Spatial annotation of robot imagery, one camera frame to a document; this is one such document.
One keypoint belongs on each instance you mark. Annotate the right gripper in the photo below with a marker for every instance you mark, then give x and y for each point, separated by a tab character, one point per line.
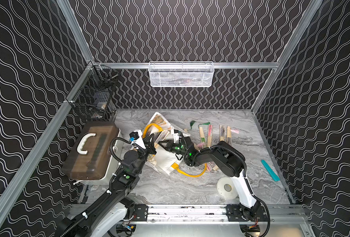
169	144

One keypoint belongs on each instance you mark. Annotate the white tape roll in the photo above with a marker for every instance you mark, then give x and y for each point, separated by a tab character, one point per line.
226	189

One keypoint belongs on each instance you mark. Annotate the white wire wall basket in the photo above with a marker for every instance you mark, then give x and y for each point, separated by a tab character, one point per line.
181	74

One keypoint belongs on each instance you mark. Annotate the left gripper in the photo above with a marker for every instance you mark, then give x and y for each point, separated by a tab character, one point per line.
148	145

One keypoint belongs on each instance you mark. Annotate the black wire wall basket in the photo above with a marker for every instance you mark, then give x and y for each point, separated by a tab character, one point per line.
92	98

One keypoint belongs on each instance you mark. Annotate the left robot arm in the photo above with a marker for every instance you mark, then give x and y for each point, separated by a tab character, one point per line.
113	206

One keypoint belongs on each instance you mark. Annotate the brown lidded storage box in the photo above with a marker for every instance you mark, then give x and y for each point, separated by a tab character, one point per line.
89	161

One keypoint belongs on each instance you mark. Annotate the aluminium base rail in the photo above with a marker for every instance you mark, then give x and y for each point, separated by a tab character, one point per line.
193	220

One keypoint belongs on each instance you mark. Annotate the teal folding fan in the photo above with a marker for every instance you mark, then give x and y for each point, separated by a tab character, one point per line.
270	171

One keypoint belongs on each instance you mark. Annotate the grey paper folding fan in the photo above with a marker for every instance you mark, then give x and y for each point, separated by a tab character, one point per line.
222	132

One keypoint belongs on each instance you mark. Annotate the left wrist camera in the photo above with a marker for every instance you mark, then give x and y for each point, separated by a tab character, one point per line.
136	137

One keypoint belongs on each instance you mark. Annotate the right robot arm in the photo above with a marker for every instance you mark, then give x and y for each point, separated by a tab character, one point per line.
232	163

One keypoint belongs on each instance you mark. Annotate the white tote bag yellow handles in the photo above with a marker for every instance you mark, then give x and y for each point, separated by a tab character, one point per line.
165	162

